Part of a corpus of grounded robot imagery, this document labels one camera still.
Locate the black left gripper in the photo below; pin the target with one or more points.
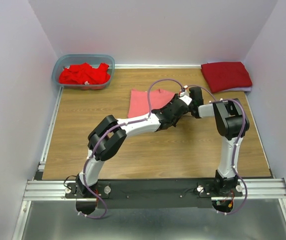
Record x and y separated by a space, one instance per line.
174 125

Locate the pink t-shirt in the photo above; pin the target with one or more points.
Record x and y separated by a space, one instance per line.
139 103

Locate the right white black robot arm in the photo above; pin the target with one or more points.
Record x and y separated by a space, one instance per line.
232 124

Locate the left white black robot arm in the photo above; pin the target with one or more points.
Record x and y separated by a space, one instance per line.
106 139

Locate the bright red crumpled t-shirts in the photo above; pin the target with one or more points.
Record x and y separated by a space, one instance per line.
85 74

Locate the dark red folded t-shirt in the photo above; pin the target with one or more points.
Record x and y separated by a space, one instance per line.
226 76

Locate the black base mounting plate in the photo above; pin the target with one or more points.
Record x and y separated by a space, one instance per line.
154 193

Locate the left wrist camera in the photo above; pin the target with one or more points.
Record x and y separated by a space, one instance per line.
184 95

